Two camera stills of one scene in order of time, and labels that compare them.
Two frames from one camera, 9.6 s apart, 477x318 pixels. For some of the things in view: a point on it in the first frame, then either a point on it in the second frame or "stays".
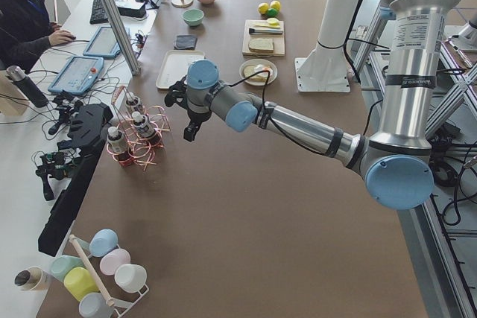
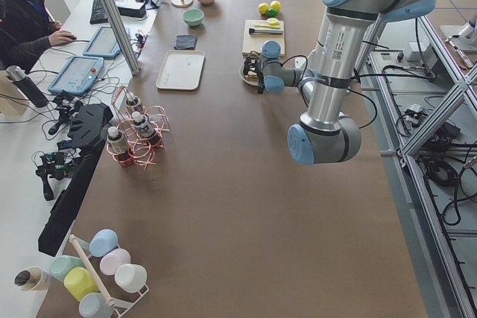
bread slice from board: [261, 45] → [252, 76]
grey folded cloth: [185, 42] stays
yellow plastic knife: [269, 24] stays
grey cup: [95, 305] stays
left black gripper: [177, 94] → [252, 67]
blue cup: [103, 243] stays
